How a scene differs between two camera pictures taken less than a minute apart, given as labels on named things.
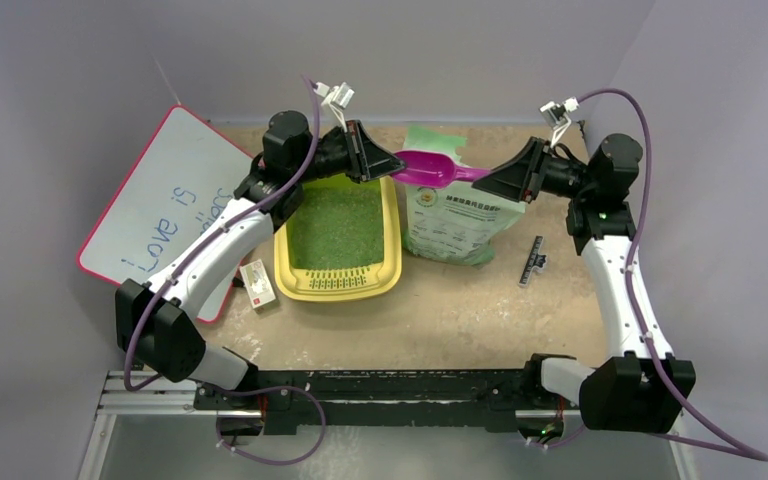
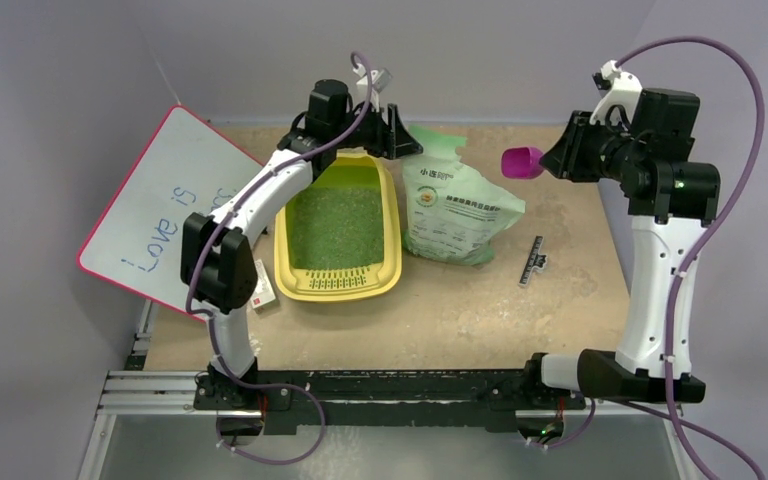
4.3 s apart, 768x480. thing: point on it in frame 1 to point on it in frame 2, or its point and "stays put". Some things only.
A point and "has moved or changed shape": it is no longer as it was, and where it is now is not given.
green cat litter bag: x=459 y=223 stays put
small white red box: x=257 y=283 stays put
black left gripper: x=367 y=161 to x=390 y=139
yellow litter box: x=343 y=244 stays put
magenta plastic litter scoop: x=433 y=170 has moved or changed shape
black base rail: x=390 y=397 stays put
